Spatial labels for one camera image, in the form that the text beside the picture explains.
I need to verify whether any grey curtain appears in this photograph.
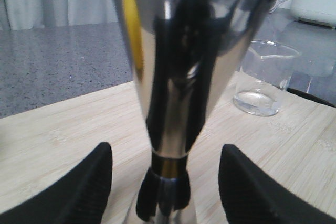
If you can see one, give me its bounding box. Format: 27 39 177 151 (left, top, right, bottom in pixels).
1 0 117 30

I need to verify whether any wooden cutting board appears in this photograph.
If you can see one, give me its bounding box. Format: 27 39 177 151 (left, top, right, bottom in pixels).
1 77 335 223

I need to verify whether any black board strap handle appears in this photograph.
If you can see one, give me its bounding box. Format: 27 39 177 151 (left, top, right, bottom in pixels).
287 88 335 108

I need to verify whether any steel double jigger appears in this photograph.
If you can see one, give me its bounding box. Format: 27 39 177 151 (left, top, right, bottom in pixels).
113 0 275 223

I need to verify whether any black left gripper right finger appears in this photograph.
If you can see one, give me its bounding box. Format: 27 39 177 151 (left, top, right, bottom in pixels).
218 144 335 223

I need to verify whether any glass measuring beaker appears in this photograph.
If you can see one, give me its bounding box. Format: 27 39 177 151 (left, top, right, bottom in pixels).
233 40 301 116

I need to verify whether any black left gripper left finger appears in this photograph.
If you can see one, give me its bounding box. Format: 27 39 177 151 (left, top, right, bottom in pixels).
1 142 113 223

